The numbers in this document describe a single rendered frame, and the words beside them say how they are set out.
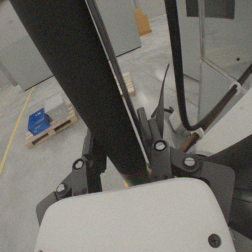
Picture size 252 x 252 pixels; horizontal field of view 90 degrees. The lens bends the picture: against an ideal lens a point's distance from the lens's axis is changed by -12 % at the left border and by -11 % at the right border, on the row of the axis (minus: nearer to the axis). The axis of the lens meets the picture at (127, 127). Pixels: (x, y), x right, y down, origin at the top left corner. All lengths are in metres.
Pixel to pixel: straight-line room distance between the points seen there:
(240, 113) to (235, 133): 0.07
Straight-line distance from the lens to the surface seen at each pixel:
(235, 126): 0.56
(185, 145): 0.26
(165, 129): 0.62
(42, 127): 3.26
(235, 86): 0.38
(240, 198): 0.24
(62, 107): 3.07
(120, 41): 5.85
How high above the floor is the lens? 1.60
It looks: 42 degrees down
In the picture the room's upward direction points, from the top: 22 degrees counter-clockwise
